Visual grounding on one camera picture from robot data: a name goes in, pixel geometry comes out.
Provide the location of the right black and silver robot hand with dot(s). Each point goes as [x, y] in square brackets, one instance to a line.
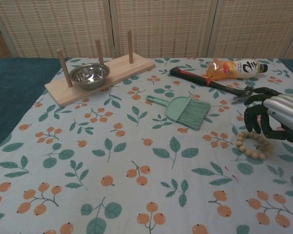
[285, 112]

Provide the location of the mint green hand brush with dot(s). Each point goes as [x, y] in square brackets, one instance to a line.
[178, 107]

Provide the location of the wooden three-peg board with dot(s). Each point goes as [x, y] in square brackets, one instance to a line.
[127, 67]

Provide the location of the orange drink plastic bottle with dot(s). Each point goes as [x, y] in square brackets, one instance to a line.
[244, 69]

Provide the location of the floral leaf and fruit tablecloth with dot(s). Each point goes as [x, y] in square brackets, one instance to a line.
[146, 170]

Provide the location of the stainless steel bowl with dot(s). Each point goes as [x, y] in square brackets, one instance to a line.
[88, 79]

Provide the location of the red and black claw hammer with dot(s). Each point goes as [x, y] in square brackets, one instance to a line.
[197, 79]

